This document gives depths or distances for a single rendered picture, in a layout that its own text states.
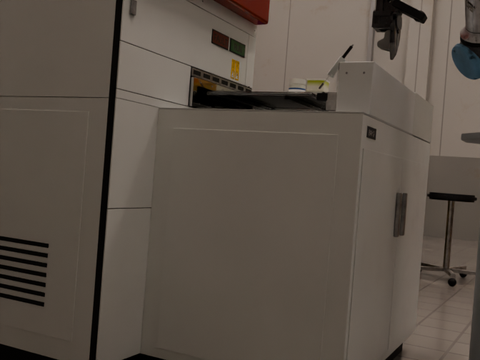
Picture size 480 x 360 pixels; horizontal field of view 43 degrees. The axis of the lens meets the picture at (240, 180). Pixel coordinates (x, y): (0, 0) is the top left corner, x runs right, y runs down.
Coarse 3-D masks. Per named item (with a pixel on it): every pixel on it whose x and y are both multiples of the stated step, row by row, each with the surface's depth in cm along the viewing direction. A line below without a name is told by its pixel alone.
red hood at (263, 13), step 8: (216, 0) 206; (224, 0) 205; (232, 0) 208; (240, 0) 212; (248, 0) 218; (256, 0) 224; (264, 0) 229; (232, 8) 214; (240, 8) 214; (248, 8) 218; (256, 8) 224; (264, 8) 230; (248, 16) 224; (256, 16) 225; (264, 16) 230; (256, 24) 235
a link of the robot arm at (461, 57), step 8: (472, 0) 162; (472, 8) 163; (472, 16) 165; (472, 24) 166; (464, 32) 171; (472, 32) 168; (464, 40) 170; (472, 40) 168; (456, 48) 173; (464, 48) 170; (472, 48) 169; (456, 56) 176; (464, 56) 172; (472, 56) 169; (456, 64) 178; (464, 64) 174; (472, 64) 170; (464, 72) 176; (472, 72) 172
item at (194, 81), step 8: (192, 80) 197; (200, 80) 200; (192, 88) 196; (208, 88) 205; (216, 88) 210; (224, 88) 215; (192, 96) 196; (192, 104) 197; (200, 104) 201; (208, 104) 205
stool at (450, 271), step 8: (432, 192) 433; (448, 200) 423; (456, 200) 421; (464, 200) 422; (472, 200) 423; (448, 208) 436; (448, 216) 435; (448, 224) 435; (448, 232) 435; (448, 240) 435; (448, 248) 434; (448, 256) 434; (424, 264) 454; (432, 264) 449; (448, 264) 435; (448, 272) 417; (456, 272) 432; (464, 272) 429; (472, 272) 427; (448, 280) 410
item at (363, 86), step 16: (352, 64) 162; (368, 64) 160; (352, 80) 161; (368, 80) 160; (384, 80) 170; (352, 96) 161; (368, 96) 159; (384, 96) 171; (400, 96) 188; (368, 112) 159; (384, 112) 173; (400, 112) 190; (400, 128) 191
